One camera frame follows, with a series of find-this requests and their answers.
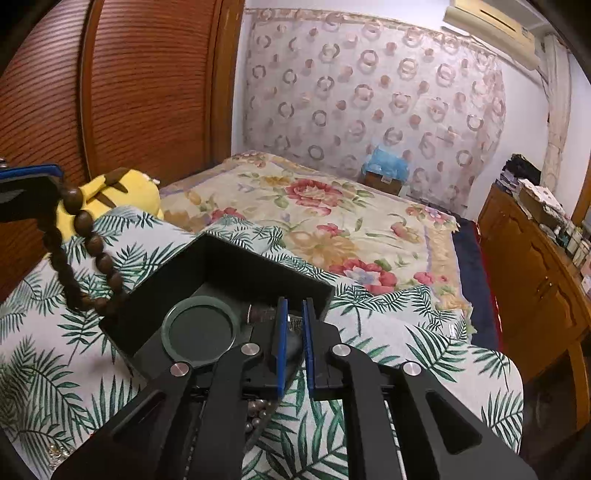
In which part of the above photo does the wooden cabinet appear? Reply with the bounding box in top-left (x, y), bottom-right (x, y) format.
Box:
top-left (475, 182), bottom-right (591, 435)

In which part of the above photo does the leaf print blanket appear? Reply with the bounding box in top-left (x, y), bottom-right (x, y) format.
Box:
top-left (0, 205), bottom-right (525, 480)

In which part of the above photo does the circle pattern curtain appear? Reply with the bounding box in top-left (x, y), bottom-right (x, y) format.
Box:
top-left (242, 6), bottom-right (509, 219)

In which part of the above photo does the green jade bangle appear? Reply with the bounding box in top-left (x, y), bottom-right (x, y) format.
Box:
top-left (163, 297), bottom-right (242, 368)

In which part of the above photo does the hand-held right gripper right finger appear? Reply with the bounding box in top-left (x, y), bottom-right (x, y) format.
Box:
top-left (302, 298), bottom-right (539, 480)

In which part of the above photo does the silver bead bracelet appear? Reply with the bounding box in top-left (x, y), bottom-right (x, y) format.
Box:
top-left (244, 400), bottom-right (274, 435)

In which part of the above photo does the white patterned box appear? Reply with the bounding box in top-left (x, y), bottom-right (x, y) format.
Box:
top-left (516, 179), bottom-right (568, 228)

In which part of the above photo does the white air conditioner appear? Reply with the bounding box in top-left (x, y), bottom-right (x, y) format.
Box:
top-left (442, 0), bottom-right (544, 71)

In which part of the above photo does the blue plastic bag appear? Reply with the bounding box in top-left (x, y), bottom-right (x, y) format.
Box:
top-left (364, 145), bottom-right (413, 182)

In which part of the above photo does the brown wooden wardrobe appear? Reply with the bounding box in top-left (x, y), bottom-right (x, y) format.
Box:
top-left (0, 0), bottom-right (246, 304)

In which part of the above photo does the brown wooden bead bracelet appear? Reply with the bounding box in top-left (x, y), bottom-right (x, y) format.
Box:
top-left (43, 181), bottom-right (126, 320)

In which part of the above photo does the group of small bottles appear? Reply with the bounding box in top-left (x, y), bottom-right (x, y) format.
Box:
top-left (552, 217), bottom-right (591, 296)

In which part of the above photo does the silver metal jewelry piece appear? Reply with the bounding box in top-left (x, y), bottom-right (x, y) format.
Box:
top-left (246, 305), bottom-right (304, 334)

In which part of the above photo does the floral bedsheet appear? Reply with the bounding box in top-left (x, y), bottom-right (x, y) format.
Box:
top-left (159, 151), bottom-right (477, 334)

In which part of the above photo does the narrow pale curtain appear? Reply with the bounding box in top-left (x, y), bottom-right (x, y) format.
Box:
top-left (541, 34), bottom-right (574, 186)

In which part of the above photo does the stack of dark clothes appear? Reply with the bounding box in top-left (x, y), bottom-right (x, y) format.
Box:
top-left (501, 154), bottom-right (542, 193)

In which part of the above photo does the black jewelry box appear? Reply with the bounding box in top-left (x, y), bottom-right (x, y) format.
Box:
top-left (99, 233), bottom-right (336, 389)

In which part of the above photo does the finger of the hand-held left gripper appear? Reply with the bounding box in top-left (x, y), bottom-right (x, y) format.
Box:
top-left (0, 164), bottom-right (63, 223)

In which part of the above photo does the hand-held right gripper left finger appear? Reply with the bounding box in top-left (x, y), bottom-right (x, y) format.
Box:
top-left (51, 298), bottom-right (289, 480)

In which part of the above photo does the cardboard box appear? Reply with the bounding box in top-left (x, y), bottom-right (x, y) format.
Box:
top-left (362, 170), bottom-right (408, 197)

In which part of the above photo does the yellow plush toy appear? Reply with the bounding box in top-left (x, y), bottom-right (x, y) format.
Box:
top-left (55, 168), bottom-right (165, 241)

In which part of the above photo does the dark blue blanket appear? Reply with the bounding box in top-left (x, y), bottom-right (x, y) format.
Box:
top-left (450, 216), bottom-right (503, 352)

